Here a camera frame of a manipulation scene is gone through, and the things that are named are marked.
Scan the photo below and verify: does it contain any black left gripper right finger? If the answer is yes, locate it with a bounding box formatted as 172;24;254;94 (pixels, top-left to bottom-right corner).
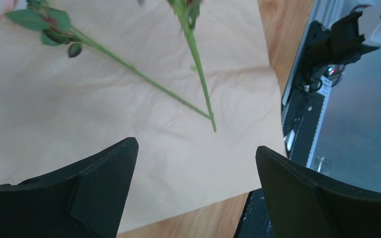
255;146;381;238

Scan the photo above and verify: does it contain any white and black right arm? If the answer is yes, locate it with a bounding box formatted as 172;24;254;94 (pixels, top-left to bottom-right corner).
306;4;381;67

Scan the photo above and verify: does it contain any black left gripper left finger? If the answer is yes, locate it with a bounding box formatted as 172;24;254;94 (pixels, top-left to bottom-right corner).
0;137;138;238

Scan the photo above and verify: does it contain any green and peach wrapping paper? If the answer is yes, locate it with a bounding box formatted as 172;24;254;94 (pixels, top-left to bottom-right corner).
0;0;286;232

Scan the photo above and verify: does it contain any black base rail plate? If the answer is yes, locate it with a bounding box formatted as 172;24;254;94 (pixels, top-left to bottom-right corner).
234;21;337;238

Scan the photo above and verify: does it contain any pink fake flower stem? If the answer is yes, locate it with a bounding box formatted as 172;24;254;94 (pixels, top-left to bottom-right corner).
0;0;211;119
137;0;217;133

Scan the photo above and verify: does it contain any aluminium frame rail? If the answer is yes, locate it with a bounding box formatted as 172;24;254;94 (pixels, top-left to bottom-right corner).
282;0;381;193

